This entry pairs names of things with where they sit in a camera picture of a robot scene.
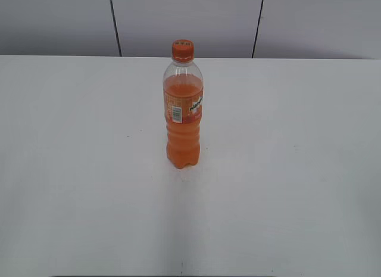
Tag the orange bottle cap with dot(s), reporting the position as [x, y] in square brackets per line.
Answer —
[182, 51]

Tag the orange soda bottle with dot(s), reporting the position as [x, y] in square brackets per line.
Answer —
[183, 92]

